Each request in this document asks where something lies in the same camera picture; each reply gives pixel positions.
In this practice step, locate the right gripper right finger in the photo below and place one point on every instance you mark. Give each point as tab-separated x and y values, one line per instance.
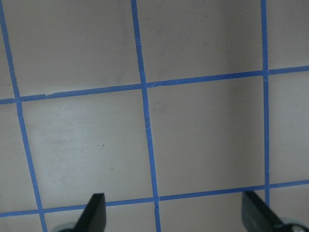
256	216

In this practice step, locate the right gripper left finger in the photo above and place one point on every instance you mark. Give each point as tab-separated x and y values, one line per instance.
93	218

